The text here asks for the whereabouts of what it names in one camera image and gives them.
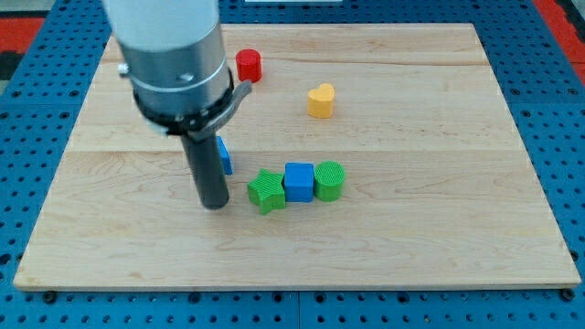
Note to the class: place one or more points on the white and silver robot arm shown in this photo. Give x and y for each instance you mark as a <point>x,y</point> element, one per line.
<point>176,62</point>

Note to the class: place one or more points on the blue cube block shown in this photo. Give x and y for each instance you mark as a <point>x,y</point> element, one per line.
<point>299,182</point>

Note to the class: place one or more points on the green star block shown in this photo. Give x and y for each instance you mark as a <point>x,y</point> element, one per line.
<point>267,192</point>

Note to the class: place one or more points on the green cylinder block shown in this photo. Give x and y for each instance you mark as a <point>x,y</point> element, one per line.
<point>329,179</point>

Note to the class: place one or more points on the blue block behind pointer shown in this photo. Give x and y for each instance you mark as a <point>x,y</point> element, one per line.
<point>225,157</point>

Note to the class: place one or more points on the yellow heart block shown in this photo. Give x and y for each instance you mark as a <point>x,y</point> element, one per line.
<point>320,101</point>

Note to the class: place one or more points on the black cylindrical pointer tool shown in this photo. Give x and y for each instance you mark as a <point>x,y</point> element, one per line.
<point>207,170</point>

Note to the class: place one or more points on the red cylinder block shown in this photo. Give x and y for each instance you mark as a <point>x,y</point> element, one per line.
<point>248,62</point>

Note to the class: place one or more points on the wooden board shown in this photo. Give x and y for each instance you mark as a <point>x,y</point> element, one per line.
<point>439,193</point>

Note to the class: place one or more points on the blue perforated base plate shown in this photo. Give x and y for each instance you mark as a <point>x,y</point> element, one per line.
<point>44,96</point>

